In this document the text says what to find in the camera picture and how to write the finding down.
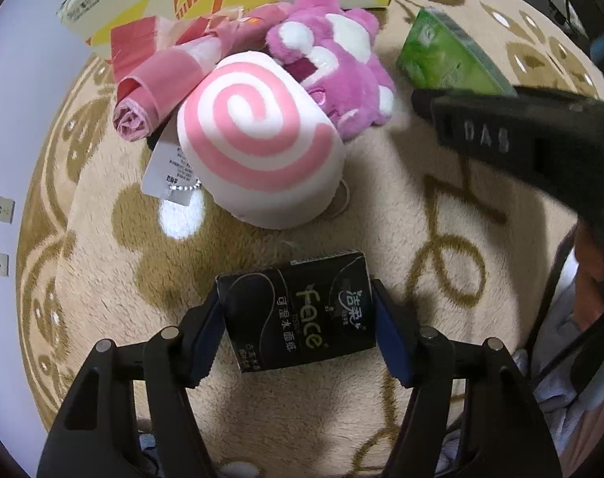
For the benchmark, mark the white power wall socket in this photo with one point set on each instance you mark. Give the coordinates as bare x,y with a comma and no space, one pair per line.
4,209

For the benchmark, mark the pink cloth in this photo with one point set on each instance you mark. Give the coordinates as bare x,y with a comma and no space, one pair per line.
152,89

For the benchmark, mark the black tissue pack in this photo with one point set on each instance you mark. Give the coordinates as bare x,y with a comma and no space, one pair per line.
292,308

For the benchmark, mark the pink bear plush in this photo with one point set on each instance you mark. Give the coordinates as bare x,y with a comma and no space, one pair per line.
352,74

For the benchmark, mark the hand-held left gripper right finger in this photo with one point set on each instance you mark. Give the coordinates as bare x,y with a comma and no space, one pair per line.
391,338

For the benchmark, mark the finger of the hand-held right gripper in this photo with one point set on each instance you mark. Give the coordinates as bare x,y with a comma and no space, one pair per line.
481,97

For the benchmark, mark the white single-hole wall socket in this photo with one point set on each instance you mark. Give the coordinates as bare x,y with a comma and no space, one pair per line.
0,263

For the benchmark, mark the person's right forearm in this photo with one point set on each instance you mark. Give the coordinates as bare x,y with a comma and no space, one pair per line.
598,264

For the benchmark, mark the white paper tag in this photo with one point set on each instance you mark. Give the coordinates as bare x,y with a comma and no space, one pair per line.
165,174

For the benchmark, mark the pink swirl roll plush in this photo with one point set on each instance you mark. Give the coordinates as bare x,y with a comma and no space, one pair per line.
252,124

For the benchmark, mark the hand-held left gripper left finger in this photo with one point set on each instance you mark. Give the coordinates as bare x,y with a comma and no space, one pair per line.
207,338

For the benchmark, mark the person's grey clothing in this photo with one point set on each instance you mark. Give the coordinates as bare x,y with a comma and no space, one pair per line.
571,358

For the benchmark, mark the green tissue pack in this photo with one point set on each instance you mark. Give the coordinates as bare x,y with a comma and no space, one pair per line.
441,59

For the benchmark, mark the beige patterned rug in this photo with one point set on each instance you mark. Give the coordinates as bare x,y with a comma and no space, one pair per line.
381,199

